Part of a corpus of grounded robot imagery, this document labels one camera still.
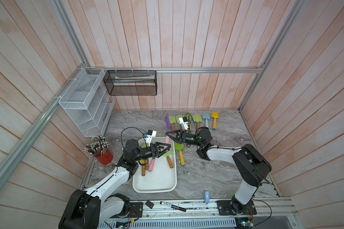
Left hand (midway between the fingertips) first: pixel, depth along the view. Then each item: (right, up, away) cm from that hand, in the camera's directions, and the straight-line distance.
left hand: (169, 150), depth 71 cm
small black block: (-11, -30, +4) cm, 32 cm away
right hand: (-2, +7, +2) cm, 7 cm away
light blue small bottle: (+20, -27, +5) cm, 34 cm away
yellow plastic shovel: (+38, +21, +44) cm, 61 cm away
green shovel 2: (0, -8, +21) cm, 23 cm away
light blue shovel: (+30, +20, +43) cm, 56 cm away
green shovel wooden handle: (+5, +17, +3) cm, 18 cm away
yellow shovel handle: (+7, -3, +24) cm, 25 cm away
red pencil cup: (-39, 0, +7) cm, 40 cm away
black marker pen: (+3, -31, +3) cm, 31 cm away
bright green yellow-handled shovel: (+16, +18, +41) cm, 47 cm away
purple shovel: (-11, -12, +15) cm, 22 cm away
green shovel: (+23, +18, +43) cm, 52 cm away
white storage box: (-4, -19, +12) cm, 23 cm away
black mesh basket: (-28, +44, +31) cm, 60 cm away
